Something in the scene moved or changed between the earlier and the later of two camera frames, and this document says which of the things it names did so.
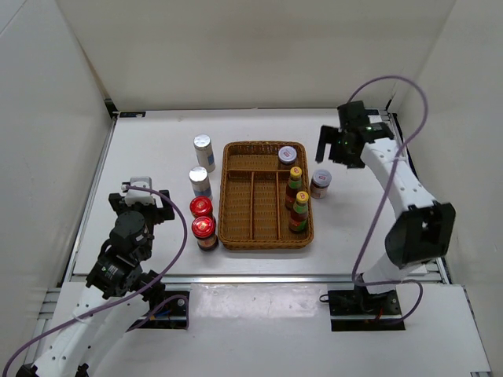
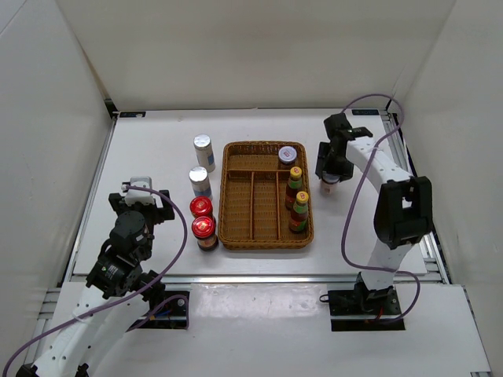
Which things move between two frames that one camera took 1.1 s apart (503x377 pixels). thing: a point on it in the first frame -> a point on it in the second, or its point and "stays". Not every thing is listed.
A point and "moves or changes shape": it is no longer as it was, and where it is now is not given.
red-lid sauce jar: x=200 y=206 stays
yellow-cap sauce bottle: x=294 y=187 stays
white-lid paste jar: x=320 y=182 moves or changes shape
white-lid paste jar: x=287 y=155 stays
